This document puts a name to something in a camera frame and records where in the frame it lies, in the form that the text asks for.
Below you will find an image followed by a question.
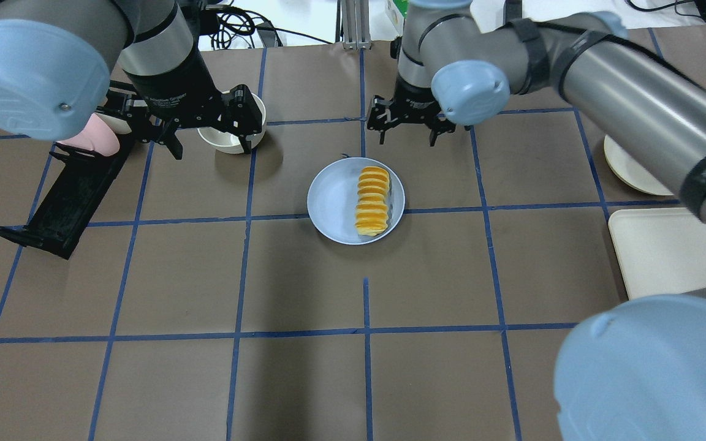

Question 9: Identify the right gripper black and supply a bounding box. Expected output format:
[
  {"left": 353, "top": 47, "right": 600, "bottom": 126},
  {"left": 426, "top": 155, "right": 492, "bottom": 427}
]
[{"left": 365, "top": 83, "right": 457, "bottom": 147}]

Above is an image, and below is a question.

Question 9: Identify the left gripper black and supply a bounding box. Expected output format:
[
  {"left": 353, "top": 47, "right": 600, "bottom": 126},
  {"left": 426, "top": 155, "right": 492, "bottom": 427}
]
[{"left": 105, "top": 81, "right": 265, "bottom": 161}]

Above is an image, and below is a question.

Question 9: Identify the blue plate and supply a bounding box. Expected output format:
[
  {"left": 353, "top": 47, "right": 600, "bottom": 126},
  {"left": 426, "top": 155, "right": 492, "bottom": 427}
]
[{"left": 306, "top": 158, "right": 406, "bottom": 246}]

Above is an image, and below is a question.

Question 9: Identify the yellow ridged bread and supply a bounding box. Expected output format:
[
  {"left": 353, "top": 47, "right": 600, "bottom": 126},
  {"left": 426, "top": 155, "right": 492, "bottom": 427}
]
[{"left": 355, "top": 167, "right": 390, "bottom": 237}]

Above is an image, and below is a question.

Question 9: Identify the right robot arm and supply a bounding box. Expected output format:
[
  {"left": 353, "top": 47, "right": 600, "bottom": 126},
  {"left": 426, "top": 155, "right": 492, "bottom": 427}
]
[{"left": 367, "top": 1, "right": 706, "bottom": 440}]

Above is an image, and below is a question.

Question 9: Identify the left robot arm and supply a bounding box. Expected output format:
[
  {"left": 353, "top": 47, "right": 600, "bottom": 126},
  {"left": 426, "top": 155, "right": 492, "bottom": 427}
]
[{"left": 0, "top": 1, "right": 265, "bottom": 159}]

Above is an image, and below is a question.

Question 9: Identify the white plate in rack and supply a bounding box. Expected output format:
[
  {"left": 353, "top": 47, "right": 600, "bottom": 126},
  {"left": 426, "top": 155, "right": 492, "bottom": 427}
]
[{"left": 96, "top": 112, "right": 132, "bottom": 135}]

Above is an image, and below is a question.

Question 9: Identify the pink plate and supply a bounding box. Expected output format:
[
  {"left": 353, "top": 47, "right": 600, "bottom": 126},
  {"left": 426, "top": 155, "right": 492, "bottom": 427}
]
[{"left": 57, "top": 113, "right": 121, "bottom": 157}]

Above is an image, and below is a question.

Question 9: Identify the white round plate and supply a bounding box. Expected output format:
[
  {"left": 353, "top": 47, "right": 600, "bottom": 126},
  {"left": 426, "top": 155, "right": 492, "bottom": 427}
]
[{"left": 603, "top": 135, "right": 674, "bottom": 197}]

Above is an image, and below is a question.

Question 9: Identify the white bowl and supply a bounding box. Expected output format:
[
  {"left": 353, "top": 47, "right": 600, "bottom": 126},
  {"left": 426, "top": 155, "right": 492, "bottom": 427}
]
[{"left": 197, "top": 94, "right": 267, "bottom": 154}]

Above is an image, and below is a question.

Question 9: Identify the black dish rack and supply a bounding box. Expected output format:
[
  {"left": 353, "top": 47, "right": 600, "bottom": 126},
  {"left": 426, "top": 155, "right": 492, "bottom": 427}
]
[{"left": 0, "top": 134, "right": 137, "bottom": 260}]

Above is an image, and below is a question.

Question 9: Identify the white rectangular tray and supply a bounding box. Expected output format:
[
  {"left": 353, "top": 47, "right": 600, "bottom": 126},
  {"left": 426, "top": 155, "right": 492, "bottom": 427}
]
[{"left": 608, "top": 208, "right": 706, "bottom": 300}]

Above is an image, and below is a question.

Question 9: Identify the aluminium frame post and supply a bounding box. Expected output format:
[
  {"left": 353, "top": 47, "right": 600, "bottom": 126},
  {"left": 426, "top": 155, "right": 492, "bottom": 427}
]
[{"left": 337, "top": 1, "right": 371, "bottom": 50}]

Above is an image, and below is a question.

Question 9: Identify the black cables bundle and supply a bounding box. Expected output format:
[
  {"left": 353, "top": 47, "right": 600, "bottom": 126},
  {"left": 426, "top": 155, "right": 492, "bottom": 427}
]
[{"left": 203, "top": 3, "right": 283, "bottom": 51}]

